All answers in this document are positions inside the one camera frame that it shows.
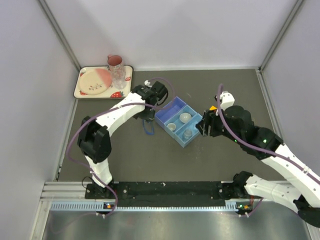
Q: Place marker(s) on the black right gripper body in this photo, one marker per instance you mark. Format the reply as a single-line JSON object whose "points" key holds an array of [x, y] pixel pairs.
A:
{"points": [[217, 126]]}

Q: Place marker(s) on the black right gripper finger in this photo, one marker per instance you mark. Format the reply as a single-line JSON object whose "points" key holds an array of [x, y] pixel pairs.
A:
{"points": [[202, 124], [204, 130]]}

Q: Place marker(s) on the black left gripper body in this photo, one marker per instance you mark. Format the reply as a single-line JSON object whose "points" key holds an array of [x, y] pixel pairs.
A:
{"points": [[148, 114]]}

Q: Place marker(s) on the blue safety glasses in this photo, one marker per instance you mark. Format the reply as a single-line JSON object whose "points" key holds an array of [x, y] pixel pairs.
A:
{"points": [[148, 127]]}

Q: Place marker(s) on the yellow test tube rack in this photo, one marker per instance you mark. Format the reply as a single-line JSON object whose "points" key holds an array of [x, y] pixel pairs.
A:
{"points": [[213, 108]]}

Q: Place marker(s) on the white round lid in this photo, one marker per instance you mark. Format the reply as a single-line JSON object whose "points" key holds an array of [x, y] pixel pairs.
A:
{"points": [[185, 117]]}

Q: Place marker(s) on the blue divided storage bin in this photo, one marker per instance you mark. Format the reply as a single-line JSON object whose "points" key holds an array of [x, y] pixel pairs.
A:
{"points": [[170, 114]]}

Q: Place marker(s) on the small white round cap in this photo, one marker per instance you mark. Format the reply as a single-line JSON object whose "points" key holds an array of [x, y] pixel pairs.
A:
{"points": [[171, 126]]}

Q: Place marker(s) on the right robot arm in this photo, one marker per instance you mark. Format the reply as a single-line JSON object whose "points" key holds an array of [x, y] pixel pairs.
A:
{"points": [[302, 197]]}

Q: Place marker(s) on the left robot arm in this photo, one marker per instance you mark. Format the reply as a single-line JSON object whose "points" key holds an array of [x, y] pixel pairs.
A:
{"points": [[94, 139]]}

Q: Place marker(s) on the clear plastic bottle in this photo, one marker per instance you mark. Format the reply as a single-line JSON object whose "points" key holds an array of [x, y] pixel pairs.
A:
{"points": [[118, 75]]}

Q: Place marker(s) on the strawberry pattern tray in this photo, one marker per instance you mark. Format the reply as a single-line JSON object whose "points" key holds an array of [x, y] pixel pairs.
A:
{"points": [[112, 92]]}

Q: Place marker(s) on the pink cream plate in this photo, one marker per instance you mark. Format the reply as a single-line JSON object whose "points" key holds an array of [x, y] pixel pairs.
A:
{"points": [[94, 82]]}

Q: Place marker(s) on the pink mug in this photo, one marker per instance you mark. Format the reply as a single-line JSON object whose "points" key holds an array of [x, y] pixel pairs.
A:
{"points": [[115, 63]]}

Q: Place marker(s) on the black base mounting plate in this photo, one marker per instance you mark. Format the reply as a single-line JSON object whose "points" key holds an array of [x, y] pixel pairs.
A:
{"points": [[177, 192]]}

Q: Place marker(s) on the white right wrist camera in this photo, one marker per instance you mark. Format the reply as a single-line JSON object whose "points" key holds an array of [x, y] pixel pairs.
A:
{"points": [[226, 100]]}

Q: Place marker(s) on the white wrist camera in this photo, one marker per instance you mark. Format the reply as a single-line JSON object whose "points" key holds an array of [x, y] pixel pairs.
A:
{"points": [[226, 100], [148, 84]]}

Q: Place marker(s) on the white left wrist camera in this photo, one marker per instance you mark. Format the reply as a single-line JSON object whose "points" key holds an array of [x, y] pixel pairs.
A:
{"points": [[148, 84]]}

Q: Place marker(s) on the white slotted cable duct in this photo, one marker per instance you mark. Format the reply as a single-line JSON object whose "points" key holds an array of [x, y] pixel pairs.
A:
{"points": [[105, 206]]}

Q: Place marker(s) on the aluminium frame rail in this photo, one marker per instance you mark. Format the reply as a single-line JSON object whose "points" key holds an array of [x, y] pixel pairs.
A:
{"points": [[63, 191]]}

